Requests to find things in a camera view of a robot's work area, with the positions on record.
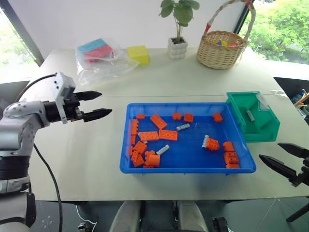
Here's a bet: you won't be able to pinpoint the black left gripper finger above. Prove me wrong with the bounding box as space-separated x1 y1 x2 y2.
75 90 102 102
83 108 113 123

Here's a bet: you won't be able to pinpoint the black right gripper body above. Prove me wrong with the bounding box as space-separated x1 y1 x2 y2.
289 155 309 188

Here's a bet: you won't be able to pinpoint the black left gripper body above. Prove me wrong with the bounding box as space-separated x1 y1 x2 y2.
63 93 85 121

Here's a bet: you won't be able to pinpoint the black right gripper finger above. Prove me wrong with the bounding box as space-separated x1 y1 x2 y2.
277 142 309 160
258 155 298 180

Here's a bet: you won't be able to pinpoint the green plastic bin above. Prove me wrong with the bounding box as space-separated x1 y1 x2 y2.
225 91 281 143

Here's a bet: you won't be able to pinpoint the yellow block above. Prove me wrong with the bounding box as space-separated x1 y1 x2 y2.
126 45 150 67

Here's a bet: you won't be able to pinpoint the clear plastic bag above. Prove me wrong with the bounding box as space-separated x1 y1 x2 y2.
75 38 141 87

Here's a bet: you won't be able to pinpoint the black tripod leg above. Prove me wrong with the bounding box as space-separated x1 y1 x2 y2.
285 200 309 223

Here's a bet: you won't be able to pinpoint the pink sponge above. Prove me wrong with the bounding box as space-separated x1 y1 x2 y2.
84 46 117 63

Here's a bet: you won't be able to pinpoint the blue sponge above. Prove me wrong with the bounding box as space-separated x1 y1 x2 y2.
77 38 114 56

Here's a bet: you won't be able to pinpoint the wooden sticks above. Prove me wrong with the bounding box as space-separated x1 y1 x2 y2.
293 88 309 107

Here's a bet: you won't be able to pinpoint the blue plastic tray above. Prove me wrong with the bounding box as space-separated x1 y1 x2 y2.
119 102 257 175

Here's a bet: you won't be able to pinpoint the grey rounded shape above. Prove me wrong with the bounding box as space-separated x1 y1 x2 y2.
109 200 142 232
177 200 210 232

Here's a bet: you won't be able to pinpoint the green plant in white pot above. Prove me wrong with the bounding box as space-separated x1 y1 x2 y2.
159 0 201 61

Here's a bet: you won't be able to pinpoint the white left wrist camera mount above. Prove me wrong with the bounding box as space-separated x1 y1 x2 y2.
51 72 76 124

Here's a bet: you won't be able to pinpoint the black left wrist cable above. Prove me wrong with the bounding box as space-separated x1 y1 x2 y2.
14 73 57 101

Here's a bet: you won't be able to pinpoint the black hanging arm cable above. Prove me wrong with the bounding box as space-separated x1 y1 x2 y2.
33 143 64 232

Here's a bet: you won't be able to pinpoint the white cord under table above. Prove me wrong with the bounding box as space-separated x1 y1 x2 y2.
75 204 98 227

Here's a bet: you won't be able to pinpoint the wicker basket with handle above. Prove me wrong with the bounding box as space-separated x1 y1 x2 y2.
196 0 257 70

